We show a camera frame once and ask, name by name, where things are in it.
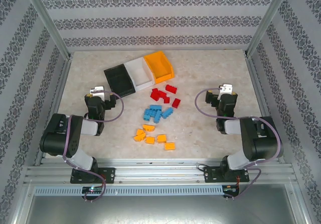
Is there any black plastic bin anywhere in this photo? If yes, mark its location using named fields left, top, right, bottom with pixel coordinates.
left=104, top=63, right=136, bottom=98

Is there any white plastic bin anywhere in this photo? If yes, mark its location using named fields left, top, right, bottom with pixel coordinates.
left=124, top=57, right=155, bottom=91

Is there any yellow plastic bin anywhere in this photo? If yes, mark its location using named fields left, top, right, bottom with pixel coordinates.
left=143, top=51, right=175, bottom=84

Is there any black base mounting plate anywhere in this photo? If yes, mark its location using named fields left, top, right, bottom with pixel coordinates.
left=70, top=167, right=116, bottom=184
left=204, top=166, right=250, bottom=183

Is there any grey metal sheet panel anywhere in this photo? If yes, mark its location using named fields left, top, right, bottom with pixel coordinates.
left=25, top=183, right=309, bottom=224

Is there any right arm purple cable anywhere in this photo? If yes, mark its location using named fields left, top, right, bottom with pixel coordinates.
left=195, top=88, right=282, bottom=202

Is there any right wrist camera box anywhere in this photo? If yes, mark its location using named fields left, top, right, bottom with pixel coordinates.
left=217, top=83, right=234, bottom=94

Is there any aluminium side rail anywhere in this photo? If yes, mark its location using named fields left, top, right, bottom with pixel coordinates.
left=35, top=55, right=73, bottom=166
left=244, top=53, right=285, bottom=163

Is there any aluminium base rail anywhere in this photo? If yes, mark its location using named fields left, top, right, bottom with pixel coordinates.
left=24, top=158, right=298, bottom=184

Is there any grey slotted cable duct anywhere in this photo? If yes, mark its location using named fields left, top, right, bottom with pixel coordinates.
left=34, top=185, right=224, bottom=196

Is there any aluminium frame post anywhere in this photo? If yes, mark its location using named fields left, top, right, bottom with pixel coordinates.
left=245, top=0, right=293, bottom=56
left=21, top=0, right=72, bottom=59

